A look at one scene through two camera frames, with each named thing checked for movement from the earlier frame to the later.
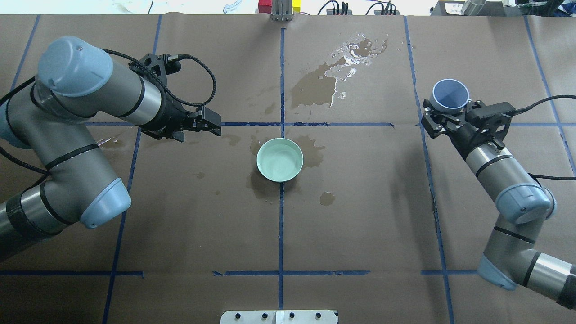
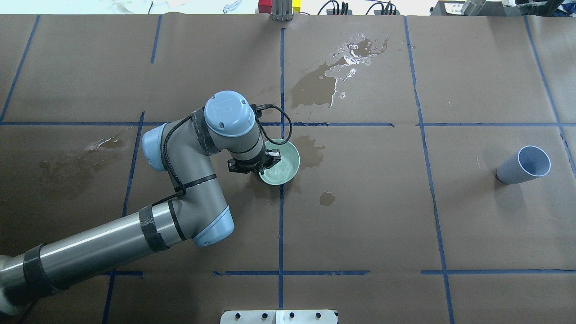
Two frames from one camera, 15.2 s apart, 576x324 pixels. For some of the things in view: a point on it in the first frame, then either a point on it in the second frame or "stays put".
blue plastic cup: [449, 96] -> [531, 162]
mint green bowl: [280, 159] stays put
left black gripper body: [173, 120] -> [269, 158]
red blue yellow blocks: [265, 6] stays put
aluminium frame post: [281, 11] stays put
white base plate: [279, 317] stays put
